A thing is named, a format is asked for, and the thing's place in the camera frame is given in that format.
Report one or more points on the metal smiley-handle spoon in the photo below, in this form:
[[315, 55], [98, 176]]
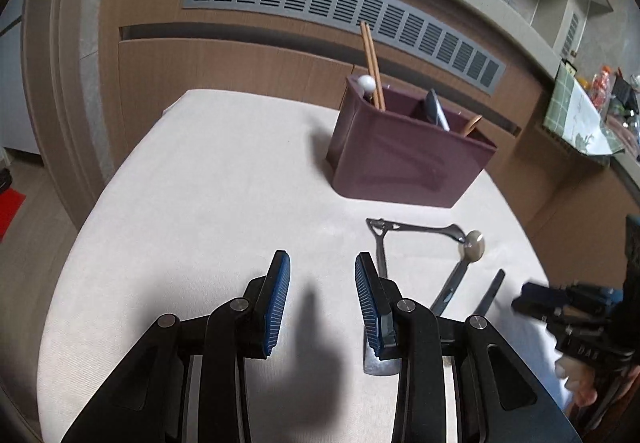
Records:
[[425, 228]]

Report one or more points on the person's right hand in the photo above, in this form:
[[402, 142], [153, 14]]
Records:
[[578, 378]]

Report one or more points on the blue plastic spoon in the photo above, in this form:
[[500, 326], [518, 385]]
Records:
[[434, 112]]

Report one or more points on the green checkered cloth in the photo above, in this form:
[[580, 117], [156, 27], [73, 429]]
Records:
[[572, 118]]

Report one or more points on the translucent brown spoon black handle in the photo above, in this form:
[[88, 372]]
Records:
[[473, 251]]

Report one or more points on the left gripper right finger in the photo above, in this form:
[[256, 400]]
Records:
[[400, 328]]

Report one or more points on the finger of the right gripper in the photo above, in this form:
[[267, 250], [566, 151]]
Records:
[[560, 316], [573, 294]]

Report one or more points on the purple plastic utensil holder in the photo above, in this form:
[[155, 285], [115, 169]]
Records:
[[397, 156]]

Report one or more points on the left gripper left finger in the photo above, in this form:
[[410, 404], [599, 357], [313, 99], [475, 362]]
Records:
[[245, 327]]

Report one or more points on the grey ventilation grille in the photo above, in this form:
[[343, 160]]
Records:
[[391, 22]]

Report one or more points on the red floor mat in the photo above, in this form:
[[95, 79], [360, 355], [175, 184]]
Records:
[[10, 202]]

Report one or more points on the white ball-top utensil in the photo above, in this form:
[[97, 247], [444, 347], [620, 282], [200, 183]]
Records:
[[367, 84]]

